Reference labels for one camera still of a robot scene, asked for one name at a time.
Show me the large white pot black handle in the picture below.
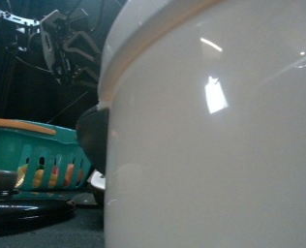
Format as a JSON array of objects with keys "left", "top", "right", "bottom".
[{"left": 73, "top": 0, "right": 306, "bottom": 248}]

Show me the orange toy food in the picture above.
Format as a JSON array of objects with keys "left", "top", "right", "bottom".
[{"left": 63, "top": 163, "right": 75, "bottom": 188}]

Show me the yellow toy food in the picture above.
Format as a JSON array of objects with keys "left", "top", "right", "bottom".
[{"left": 32, "top": 168, "right": 45, "bottom": 189}]

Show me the small white and black bowl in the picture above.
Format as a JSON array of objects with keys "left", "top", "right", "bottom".
[{"left": 87, "top": 170, "right": 108, "bottom": 205}]

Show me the glossy black lid with knob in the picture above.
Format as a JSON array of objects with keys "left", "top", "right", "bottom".
[{"left": 0, "top": 169, "right": 77, "bottom": 228}]

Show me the teal plastic basket orange handle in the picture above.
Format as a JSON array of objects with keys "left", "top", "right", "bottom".
[{"left": 0, "top": 117, "right": 95, "bottom": 199}]

